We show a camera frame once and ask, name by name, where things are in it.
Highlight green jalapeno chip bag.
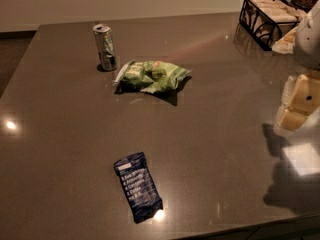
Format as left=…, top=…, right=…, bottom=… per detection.
left=114, top=60, right=191, bottom=94

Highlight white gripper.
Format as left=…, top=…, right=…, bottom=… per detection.
left=277, top=0, right=320, bottom=132

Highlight black wire basket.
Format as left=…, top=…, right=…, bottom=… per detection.
left=239, top=0, right=289, bottom=51

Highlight cream packet beside basket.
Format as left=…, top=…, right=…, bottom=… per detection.
left=272, top=27, right=297, bottom=54

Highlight silver green drink can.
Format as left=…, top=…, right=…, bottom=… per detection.
left=93, top=24, right=117, bottom=71

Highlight white napkins in basket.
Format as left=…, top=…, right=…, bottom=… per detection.
left=250, top=0, right=306, bottom=34

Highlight blue rxbar blueberry wrapper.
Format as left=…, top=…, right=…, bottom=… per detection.
left=114, top=152, right=163, bottom=224

